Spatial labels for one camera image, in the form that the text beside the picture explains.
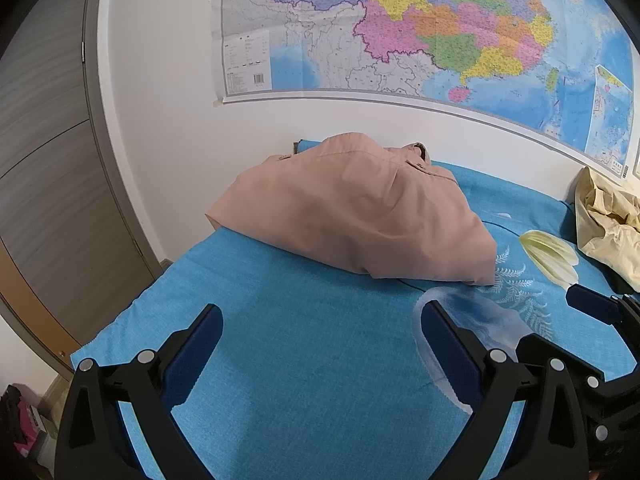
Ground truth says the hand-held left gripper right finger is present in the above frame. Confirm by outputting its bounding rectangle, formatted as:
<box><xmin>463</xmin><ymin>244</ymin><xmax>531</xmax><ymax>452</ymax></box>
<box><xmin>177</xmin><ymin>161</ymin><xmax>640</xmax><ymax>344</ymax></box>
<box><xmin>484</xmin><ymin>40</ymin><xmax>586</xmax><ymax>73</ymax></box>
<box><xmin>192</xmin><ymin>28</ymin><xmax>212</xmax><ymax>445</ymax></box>
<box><xmin>421</xmin><ymin>301</ymin><xmax>590</xmax><ymax>480</ymax></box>

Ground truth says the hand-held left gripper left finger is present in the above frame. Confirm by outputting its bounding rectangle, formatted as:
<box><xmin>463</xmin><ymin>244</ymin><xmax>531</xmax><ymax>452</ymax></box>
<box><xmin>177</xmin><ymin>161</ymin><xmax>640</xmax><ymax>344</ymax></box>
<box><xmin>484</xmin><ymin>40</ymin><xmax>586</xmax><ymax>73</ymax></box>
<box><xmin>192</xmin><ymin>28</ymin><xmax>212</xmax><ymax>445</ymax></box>
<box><xmin>55</xmin><ymin>304</ymin><xmax>224</xmax><ymax>480</ymax></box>

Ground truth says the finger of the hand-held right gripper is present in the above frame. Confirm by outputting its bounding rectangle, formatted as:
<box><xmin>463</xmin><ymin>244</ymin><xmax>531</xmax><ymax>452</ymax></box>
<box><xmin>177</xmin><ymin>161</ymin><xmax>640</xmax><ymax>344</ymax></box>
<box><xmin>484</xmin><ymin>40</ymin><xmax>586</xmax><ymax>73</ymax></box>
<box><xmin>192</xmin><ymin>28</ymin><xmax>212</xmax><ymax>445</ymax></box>
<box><xmin>565</xmin><ymin>285</ymin><xmax>640</xmax><ymax>361</ymax></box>
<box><xmin>515</xmin><ymin>332</ymin><xmax>606</xmax><ymax>396</ymax></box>

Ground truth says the pink coat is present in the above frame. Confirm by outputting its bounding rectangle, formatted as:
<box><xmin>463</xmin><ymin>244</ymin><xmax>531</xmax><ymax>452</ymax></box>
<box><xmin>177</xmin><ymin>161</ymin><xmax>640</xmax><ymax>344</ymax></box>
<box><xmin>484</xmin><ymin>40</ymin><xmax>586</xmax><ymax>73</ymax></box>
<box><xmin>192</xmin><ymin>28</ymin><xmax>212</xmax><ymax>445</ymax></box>
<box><xmin>205</xmin><ymin>132</ymin><xmax>498</xmax><ymax>287</ymax></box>

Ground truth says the cream garment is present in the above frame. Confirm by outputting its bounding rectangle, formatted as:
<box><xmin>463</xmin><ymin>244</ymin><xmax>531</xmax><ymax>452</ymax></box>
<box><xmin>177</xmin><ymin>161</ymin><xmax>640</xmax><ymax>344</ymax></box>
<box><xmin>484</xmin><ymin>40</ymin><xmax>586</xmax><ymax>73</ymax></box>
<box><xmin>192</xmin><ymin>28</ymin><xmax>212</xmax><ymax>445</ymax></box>
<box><xmin>574</xmin><ymin>166</ymin><xmax>640</xmax><ymax>293</ymax></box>

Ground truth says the blue floral bed sheet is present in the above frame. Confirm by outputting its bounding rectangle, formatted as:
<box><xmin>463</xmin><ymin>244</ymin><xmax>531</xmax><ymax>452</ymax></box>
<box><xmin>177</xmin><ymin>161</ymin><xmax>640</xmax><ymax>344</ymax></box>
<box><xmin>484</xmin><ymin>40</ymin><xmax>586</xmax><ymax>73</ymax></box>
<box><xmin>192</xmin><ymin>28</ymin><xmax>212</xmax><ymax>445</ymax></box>
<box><xmin>70</xmin><ymin>139</ymin><xmax>640</xmax><ymax>480</ymax></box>

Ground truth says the dark and pink cloth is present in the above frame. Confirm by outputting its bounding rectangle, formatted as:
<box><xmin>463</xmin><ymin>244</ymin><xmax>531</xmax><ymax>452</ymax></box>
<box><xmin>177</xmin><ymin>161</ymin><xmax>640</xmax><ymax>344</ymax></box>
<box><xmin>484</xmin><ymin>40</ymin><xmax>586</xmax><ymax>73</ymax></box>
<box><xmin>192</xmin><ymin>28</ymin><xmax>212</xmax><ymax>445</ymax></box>
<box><xmin>0</xmin><ymin>384</ymin><xmax>42</xmax><ymax>461</ymax></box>

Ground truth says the wooden wardrobe door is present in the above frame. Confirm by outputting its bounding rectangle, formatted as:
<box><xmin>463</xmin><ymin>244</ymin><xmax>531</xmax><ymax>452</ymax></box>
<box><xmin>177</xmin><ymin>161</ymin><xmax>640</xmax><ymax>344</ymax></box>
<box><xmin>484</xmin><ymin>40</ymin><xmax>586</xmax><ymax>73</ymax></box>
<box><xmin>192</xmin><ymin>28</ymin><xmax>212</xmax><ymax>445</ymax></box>
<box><xmin>0</xmin><ymin>0</ymin><xmax>162</xmax><ymax>381</ymax></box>

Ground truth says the colourful wall map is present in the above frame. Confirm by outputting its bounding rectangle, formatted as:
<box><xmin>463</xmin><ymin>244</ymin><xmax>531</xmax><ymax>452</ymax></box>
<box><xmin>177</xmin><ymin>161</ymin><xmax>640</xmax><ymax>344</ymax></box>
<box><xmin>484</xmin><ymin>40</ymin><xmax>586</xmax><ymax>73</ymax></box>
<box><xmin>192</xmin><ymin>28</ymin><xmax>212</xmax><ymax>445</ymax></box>
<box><xmin>220</xmin><ymin>0</ymin><xmax>640</xmax><ymax>181</ymax></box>

